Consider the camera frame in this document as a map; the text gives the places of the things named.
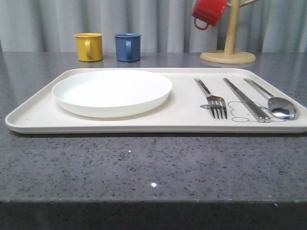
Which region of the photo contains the silver metal spoon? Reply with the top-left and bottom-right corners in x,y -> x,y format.
244,78 -> 297,120

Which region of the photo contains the wooden mug tree stand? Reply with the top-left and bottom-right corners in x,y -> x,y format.
200,0 -> 256,64

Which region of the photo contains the silver metal fork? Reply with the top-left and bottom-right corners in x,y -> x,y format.
194,78 -> 227,120

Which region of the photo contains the silver chopstick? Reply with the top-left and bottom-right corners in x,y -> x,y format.
224,77 -> 272,123
223,78 -> 266,124

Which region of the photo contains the yellow mug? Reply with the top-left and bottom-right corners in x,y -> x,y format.
74,33 -> 104,62

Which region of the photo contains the red mug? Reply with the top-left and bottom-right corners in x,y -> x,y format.
192,0 -> 227,30

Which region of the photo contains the cream rabbit serving tray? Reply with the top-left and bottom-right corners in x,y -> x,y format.
5,68 -> 307,134

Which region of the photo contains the blue mug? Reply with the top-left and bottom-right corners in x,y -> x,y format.
114,33 -> 142,62

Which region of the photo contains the white round plate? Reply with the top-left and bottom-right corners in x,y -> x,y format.
52,69 -> 172,118

